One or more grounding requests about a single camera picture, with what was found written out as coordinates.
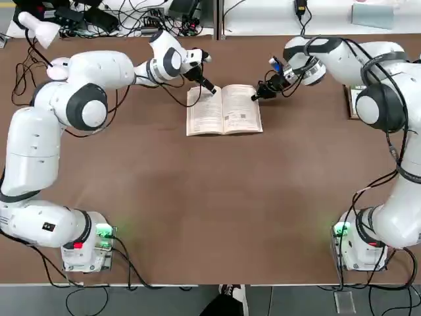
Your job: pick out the black finned power supply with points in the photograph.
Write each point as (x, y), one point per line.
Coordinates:
(154, 18)

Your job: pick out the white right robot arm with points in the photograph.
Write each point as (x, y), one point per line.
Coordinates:
(398, 210)

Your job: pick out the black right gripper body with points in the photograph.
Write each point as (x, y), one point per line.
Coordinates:
(278, 83)

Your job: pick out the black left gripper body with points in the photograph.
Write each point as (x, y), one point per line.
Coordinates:
(194, 73)

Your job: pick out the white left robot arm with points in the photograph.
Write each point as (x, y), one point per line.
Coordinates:
(33, 148)

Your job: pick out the green and white book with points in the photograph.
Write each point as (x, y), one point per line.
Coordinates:
(352, 98)

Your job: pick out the pale teal sheet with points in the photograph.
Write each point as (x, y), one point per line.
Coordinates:
(371, 16)

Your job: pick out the person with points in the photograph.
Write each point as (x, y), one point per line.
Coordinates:
(218, 306)

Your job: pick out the grey rectangular box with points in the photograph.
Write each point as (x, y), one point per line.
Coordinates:
(344, 302)

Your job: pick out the flat black electronics box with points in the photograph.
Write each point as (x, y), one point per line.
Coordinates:
(67, 14)

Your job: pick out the paperback book cream pages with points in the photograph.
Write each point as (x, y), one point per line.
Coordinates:
(237, 112)

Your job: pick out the black adapter yellow label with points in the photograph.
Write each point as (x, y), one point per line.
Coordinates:
(301, 6)

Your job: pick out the white desk lamp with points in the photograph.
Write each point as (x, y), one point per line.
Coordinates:
(42, 29)

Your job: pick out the aluminium frame post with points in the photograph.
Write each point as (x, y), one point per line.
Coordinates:
(218, 19)

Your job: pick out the white desk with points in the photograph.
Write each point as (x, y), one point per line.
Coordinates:
(263, 19)
(207, 31)

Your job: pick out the small circuit board red light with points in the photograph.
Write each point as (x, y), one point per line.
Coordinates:
(190, 27)

